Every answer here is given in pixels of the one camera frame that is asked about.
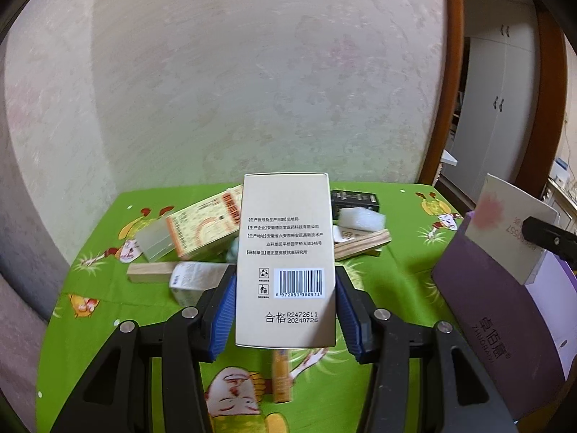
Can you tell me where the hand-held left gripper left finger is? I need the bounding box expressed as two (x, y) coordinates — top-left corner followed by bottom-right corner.
(49, 264), (238, 433)

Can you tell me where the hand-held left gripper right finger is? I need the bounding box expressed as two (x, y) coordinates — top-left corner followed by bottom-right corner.
(334, 265), (519, 433)

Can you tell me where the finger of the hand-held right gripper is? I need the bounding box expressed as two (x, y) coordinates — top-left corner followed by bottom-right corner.
(522, 216), (577, 262)

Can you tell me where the white lid with pink flower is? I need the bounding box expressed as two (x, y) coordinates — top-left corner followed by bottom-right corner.
(464, 172), (560, 286)

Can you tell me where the light wooden block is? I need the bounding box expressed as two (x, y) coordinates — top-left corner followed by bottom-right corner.
(127, 262), (177, 285)

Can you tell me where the beige cardboard box with barcode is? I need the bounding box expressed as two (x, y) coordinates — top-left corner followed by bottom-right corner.
(235, 172), (336, 349)

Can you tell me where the black box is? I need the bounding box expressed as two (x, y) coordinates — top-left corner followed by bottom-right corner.
(330, 189), (379, 226)

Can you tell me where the white ornate cabinet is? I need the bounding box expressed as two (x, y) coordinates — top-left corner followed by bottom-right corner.
(543, 176), (577, 231)

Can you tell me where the small white carton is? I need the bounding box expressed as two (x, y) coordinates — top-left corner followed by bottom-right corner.
(169, 262), (228, 306)

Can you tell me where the green cartoon printed tablecloth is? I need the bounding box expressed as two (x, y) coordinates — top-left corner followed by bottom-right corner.
(38, 183), (569, 433)

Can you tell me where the brown wooden block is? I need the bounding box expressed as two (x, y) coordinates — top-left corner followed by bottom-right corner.
(334, 229), (391, 261)

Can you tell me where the orange tube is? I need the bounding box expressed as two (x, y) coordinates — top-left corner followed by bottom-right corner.
(272, 349), (294, 404)

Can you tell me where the orange and cream box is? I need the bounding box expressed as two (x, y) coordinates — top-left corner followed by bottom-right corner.
(166, 185), (244, 261)

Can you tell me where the large white foam block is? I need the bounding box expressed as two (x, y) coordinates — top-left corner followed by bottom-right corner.
(338, 207), (387, 232)

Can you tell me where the translucent plastic box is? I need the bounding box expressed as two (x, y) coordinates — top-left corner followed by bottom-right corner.
(135, 219), (176, 262)

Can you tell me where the white wardrobe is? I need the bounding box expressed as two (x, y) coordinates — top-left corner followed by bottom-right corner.
(451, 0), (548, 199)

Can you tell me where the wooden door frame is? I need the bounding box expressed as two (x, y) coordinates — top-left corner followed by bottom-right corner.
(417, 0), (569, 199)

